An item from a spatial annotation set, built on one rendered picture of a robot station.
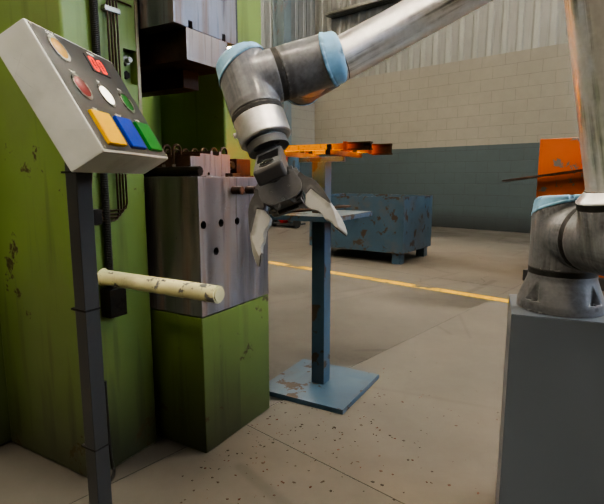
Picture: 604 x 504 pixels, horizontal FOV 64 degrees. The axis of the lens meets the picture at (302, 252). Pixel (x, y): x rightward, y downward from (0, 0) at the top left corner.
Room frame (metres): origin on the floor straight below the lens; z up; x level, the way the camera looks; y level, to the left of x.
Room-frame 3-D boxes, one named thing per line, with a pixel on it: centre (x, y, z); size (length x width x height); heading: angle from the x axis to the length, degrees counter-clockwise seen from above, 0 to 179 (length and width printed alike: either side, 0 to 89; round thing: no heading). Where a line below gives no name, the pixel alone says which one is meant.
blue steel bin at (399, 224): (5.73, -0.81, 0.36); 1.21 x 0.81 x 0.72; 54
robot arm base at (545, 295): (1.14, -0.62, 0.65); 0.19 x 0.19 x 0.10
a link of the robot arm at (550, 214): (1.13, -0.63, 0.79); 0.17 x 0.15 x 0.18; 7
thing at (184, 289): (1.29, 0.40, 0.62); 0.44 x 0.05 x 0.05; 60
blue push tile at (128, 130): (1.10, 0.38, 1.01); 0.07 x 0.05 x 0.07; 175
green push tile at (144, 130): (1.19, 0.38, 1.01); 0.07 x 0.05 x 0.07; 175
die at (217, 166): (1.74, 0.48, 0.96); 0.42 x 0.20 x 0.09; 60
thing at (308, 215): (2.03, -0.08, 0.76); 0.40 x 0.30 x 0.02; 151
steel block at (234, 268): (1.79, 0.47, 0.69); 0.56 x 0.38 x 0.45; 60
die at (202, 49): (1.74, 0.48, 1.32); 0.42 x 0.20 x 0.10; 60
